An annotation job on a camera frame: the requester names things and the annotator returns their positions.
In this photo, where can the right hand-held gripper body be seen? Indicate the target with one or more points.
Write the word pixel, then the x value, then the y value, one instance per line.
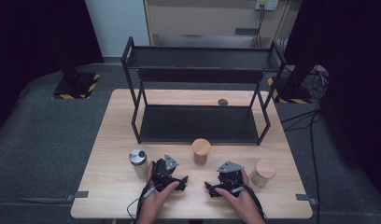
pixel 230 175

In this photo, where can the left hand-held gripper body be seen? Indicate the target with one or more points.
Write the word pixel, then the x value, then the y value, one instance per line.
pixel 162 171

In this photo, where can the glass jar with metal lid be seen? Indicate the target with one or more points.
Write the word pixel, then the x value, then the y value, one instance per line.
pixel 138 157

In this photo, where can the pale-filled jar with wooden lid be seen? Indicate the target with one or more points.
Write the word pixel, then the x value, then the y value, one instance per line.
pixel 265 169

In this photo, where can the brown-filled jar with wooden lid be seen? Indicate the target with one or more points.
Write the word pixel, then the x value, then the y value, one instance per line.
pixel 201 147

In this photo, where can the black metal two-tier rack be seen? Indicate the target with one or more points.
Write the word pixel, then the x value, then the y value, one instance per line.
pixel 194 124

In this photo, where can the person's right hand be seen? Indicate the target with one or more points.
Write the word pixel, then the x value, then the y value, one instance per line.
pixel 244 203

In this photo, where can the person's left hand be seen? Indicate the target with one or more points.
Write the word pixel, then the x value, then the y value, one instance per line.
pixel 152 203

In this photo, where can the grey round table grommet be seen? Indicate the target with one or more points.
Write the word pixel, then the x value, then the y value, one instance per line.
pixel 222 102

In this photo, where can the black stand with striped base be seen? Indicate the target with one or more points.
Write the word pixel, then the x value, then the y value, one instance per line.
pixel 75 87
pixel 293 91

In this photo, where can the beige wooden cabinet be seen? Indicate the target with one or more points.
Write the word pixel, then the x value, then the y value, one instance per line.
pixel 194 18

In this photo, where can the dark curtain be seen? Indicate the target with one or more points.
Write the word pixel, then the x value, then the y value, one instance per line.
pixel 33 37
pixel 353 62

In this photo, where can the grey table bracket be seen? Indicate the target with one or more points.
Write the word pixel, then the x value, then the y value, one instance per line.
pixel 305 198
pixel 77 195

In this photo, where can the white wall socket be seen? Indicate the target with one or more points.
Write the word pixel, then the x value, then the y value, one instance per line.
pixel 267 4

